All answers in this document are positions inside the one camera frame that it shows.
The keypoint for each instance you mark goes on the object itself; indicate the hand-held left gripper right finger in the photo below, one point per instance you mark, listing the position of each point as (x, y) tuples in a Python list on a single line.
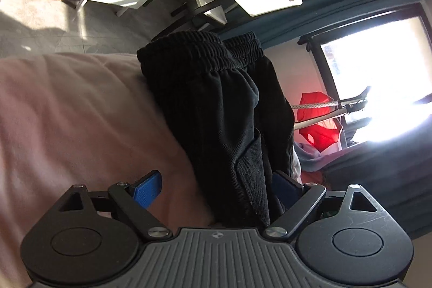
[(281, 185)]

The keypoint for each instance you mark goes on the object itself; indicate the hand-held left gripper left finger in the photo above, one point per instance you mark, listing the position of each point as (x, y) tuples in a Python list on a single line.
[(148, 188)]

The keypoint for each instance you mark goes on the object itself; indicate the black pants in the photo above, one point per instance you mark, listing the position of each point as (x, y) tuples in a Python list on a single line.
[(222, 126)]

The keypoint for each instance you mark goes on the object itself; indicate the blue-grey cloth pile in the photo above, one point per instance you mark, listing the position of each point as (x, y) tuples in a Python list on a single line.
[(312, 156)]

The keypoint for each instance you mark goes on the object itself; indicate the red cloth item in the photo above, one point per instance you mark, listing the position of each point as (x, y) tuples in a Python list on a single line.
[(320, 126)]

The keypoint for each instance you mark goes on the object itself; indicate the pink blanket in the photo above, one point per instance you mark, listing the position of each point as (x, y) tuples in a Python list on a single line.
[(87, 146)]

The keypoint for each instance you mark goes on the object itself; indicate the metal drying rack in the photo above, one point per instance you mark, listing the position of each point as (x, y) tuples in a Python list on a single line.
[(329, 109)]

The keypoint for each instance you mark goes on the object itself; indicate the window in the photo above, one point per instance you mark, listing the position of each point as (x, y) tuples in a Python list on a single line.
[(374, 78)]

